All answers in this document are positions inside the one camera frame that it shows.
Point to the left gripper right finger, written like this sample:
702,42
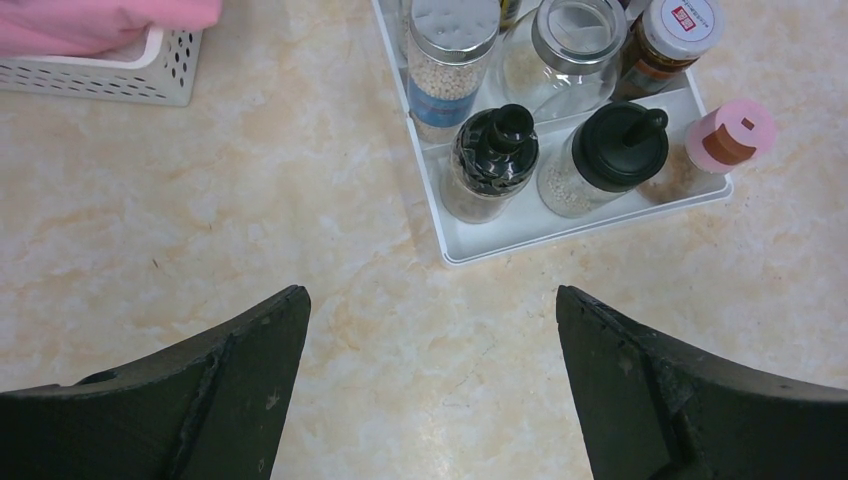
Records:
651,406

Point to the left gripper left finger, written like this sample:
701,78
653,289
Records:
212,406

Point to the black cap glass jar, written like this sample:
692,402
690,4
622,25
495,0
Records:
618,148

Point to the pink lid spice jar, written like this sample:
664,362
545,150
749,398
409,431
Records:
734,133

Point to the black grinder top jar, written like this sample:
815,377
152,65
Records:
492,158

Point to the white divided plastic tray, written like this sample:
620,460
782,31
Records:
526,221

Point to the clear lid glass jar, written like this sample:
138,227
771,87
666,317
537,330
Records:
560,59

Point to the white lid sauce jar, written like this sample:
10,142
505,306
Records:
667,38

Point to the silver perforated lid shaker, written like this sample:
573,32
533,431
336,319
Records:
449,45

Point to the gold cap yellow bottle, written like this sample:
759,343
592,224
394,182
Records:
509,10

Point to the black cap sesame jar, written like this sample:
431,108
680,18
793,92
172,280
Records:
403,12

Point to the white plastic basket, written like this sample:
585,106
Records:
158,68

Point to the pink cloth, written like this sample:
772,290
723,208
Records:
83,28

